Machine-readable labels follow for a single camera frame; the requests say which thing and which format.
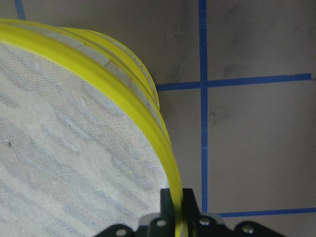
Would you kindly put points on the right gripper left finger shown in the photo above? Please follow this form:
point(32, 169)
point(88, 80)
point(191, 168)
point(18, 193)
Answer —
point(166, 205)

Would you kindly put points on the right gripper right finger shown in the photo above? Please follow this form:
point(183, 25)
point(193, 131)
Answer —
point(190, 207)

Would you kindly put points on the yellow steamer layer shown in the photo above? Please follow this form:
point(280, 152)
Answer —
point(124, 54)
point(82, 143)

